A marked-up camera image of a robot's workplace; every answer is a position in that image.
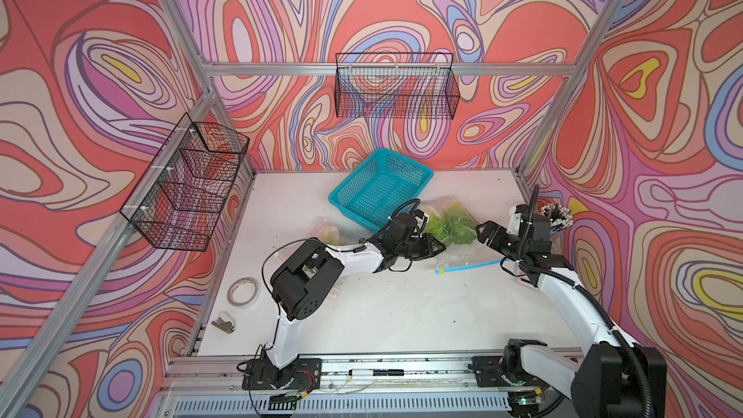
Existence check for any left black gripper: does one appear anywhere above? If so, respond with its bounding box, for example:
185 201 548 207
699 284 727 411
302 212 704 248
394 234 449 262

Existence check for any green chinese cabbage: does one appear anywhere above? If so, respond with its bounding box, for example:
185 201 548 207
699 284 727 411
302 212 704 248
420 197 477 247

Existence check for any clear blue zip-top bag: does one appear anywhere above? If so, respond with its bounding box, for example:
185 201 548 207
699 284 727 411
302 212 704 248
419 195 500 275

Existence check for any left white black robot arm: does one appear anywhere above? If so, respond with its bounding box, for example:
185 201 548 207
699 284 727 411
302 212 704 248
237 199 446 394

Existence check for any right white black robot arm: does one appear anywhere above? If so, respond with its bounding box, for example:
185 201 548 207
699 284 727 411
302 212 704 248
476 194 668 417

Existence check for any small perforated bag with cabbage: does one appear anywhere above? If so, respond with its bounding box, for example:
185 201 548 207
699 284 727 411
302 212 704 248
310 218 349 247

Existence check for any cup of pens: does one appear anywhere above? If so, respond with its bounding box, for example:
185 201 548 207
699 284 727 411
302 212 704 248
540 203 574 235

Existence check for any teal plastic basket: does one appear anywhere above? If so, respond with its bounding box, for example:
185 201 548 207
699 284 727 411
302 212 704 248
328 148 433 231

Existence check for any tape roll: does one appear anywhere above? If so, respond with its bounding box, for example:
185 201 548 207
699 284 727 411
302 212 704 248
226 277 261 310

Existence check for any small metal clip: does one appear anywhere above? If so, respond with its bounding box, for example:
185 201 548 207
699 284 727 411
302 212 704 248
211 312 236 334

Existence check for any back black wire basket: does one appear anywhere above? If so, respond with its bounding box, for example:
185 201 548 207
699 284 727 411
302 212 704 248
334 50 461 120

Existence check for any black wire basket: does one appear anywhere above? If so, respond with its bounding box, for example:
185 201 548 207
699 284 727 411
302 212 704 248
119 114 250 252
334 50 461 120

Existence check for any left black wire basket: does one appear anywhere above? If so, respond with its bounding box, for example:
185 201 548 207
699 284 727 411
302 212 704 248
119 114 250 252

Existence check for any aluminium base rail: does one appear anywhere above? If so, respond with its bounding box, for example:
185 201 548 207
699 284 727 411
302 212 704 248
145 351 575 417

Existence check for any aluminium frame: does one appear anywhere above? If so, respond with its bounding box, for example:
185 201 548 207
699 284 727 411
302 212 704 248
0 0 645 418

